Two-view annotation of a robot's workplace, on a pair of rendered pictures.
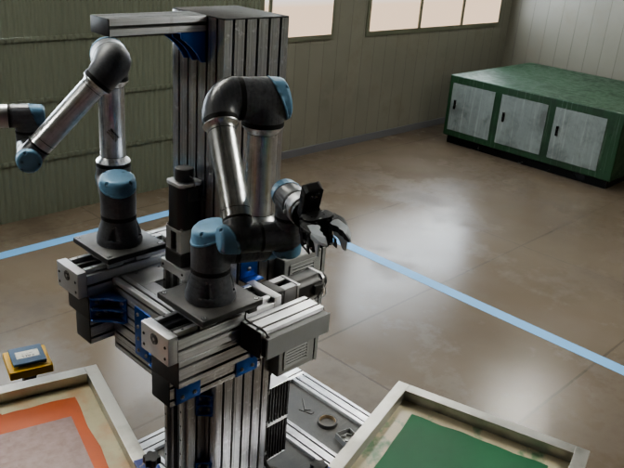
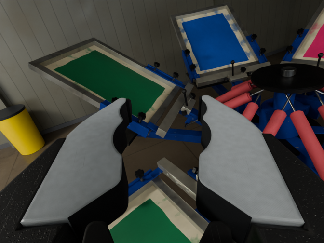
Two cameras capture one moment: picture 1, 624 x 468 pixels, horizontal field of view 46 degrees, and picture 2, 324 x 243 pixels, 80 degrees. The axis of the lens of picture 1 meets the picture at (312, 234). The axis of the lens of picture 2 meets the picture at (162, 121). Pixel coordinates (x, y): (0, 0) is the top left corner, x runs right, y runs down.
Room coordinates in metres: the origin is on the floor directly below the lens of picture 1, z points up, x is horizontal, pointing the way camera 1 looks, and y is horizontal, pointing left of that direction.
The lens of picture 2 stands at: (1.54, 0.00, 1.73)
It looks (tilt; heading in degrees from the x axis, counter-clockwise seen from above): 32 degrees down; 211
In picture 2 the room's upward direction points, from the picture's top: 13 degrees counter-clockwise
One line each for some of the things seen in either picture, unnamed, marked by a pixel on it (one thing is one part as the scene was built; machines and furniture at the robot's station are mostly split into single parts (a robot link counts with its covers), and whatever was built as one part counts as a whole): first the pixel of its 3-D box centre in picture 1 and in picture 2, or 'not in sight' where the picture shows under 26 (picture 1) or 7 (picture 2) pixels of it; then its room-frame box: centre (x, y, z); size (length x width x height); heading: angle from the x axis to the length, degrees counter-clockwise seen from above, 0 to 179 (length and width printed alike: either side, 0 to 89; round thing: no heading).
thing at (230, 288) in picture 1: (210, 280); not in sight; (1.91, 0.29, 1.31); 0.15 x 0.15 x 0.10
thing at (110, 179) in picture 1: (117, 192); not in sight; (2.26, 0.65, 1.42); 0.13 x 0.12 x 0.14; 21
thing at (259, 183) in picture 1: (259, 173); not in sight; (1.96, 0.16, 1.63); 0.15 x 0.12 x 0.55; 113
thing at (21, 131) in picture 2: not in sight; (21, 130); (0.28, -3.37, 0.36); 0.47 x 0.45 x 0.72; 137
